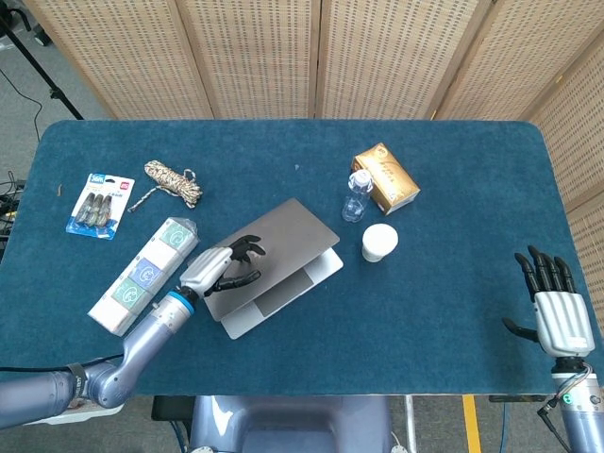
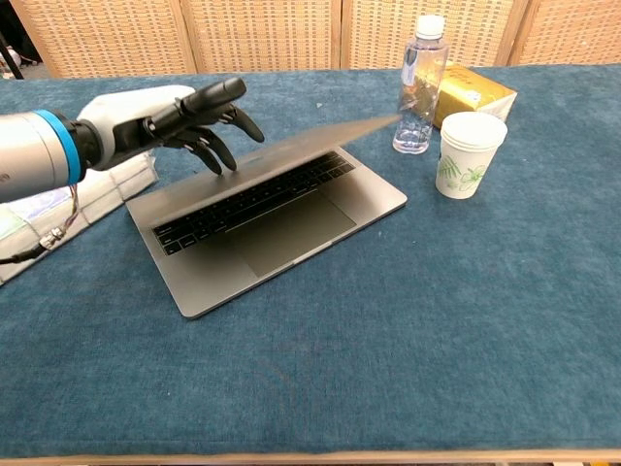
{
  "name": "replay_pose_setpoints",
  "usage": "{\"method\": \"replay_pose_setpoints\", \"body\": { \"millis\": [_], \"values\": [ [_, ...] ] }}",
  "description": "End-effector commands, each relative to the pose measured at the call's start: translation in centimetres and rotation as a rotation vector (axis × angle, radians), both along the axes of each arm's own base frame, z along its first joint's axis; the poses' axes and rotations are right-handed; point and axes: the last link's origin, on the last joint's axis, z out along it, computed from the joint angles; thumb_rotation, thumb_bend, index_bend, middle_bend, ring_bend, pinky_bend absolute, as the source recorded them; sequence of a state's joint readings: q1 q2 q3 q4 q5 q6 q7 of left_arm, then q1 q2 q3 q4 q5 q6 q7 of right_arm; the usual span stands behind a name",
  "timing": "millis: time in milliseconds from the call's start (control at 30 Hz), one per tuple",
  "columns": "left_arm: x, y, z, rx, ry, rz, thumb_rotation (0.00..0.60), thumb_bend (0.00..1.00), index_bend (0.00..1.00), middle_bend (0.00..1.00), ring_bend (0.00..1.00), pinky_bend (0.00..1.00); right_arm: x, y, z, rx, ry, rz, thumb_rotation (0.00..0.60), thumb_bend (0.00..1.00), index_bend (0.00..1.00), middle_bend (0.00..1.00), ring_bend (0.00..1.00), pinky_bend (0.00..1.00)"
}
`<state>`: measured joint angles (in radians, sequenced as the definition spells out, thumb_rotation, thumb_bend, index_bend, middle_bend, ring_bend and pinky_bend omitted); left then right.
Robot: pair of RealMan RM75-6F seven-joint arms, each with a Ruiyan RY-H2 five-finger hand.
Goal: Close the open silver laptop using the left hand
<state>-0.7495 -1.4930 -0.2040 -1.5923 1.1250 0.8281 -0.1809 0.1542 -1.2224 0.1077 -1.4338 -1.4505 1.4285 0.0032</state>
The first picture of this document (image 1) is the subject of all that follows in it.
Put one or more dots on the white plastic basket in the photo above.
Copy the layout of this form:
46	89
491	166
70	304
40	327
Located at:
89	409

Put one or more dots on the silver laptop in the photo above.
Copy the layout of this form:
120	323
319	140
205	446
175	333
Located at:
278	264

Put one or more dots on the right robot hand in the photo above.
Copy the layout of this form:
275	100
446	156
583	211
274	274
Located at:
559	316

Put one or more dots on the woven folding screen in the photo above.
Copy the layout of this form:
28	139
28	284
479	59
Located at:
330	56

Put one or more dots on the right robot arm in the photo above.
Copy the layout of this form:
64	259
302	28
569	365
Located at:
578	406

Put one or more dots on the blue felt table mat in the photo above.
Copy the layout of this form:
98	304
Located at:
377	321

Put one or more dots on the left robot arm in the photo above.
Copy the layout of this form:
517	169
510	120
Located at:
113	363

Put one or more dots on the clear plastic water bottle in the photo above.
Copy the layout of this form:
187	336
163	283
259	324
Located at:
356	198

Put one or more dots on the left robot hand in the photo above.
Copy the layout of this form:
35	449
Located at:
217	266

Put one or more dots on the black tripod stand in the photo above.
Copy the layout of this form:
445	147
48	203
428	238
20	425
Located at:
33	56

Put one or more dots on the gold carton box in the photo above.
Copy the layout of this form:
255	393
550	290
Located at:
386	177

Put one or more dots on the white tissue pack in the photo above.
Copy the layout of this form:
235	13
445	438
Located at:
141	276

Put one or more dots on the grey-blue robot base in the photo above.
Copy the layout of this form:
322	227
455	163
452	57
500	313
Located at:
292	424

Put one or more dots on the white paper cup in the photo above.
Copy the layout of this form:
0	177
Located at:
379	241

